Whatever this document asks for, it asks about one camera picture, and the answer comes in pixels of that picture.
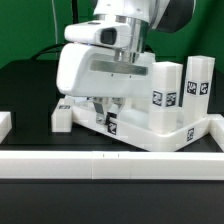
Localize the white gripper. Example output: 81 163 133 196
56 43 155 125

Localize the white desk top tray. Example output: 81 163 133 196
64 97 212 152

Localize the white left obstacle block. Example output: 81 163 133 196
0 112 12 144

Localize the white obstacle block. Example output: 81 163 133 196
0 112 12 144
210 115 224 152

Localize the white front obstacle bar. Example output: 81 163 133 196
0 151 224 180

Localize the white right obstacle block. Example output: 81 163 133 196
210 115 224 152

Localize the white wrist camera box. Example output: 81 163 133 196
64 20 131 48

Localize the black thick cable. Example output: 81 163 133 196
29 0 81 62

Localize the thin white cable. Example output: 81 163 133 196
51 0 59 61

